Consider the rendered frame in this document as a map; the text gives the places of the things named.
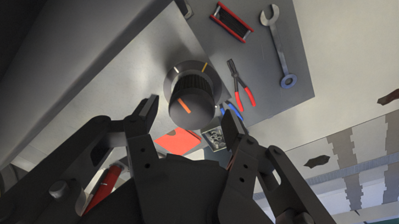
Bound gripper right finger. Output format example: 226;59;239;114
217;108;337;224

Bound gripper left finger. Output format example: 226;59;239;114
0;94;165;224

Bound red grease gun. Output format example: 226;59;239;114
81;164;124;216

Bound black ribbed suspension knob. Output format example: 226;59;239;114
168;73;216;131

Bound orange-red card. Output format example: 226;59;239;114
153;126;203;156

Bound clear box of nuts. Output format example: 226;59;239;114
199;124;227;153

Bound grey tool mat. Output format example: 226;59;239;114
186;0;316;128

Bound grey round dial plate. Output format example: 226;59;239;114
162;59;223;110

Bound grey combination wrench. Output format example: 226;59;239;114
259;3;298;89

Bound blue-handled pliers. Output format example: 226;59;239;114
218;99;245;122

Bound red-handled pliers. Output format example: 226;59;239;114
226;58;257;113

